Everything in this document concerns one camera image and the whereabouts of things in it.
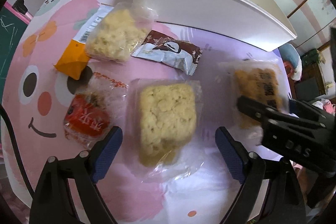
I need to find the orange biscuit clear pack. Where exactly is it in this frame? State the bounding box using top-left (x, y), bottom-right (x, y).
top-left (217, 59), bottom-right (288, 145)

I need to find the red label snack clear pack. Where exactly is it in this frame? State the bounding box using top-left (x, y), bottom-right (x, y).
top-left (63, 72), bottom-right (128, 149)

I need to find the pale rice crisp square pack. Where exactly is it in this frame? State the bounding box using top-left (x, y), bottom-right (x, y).
top-left (126, 79), bottom-right (205, 183)

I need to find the brown white foil snack pack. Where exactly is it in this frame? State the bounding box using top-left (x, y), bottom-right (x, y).
top-left (131, 30), bottom-right (202, 76)

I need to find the orange white barcode snack pack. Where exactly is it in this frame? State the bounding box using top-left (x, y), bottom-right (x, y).
top-left (54, 4), bottom-right (113, 80)

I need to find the pink plastic stool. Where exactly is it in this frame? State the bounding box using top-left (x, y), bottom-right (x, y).
top-left (283, 61), bottom-right (295, 78)

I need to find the cartoon face table cover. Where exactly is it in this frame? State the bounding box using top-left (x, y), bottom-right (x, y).
top-left (2, 0), bottom-right (289, 223)

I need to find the black cable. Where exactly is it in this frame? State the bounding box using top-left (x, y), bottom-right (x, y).
top-left (0, 103), bottom-right (36, 193)

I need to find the green chalkboard pink frame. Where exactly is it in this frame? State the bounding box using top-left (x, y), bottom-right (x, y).
top-left (0, 2), bottom-right (31, 98)

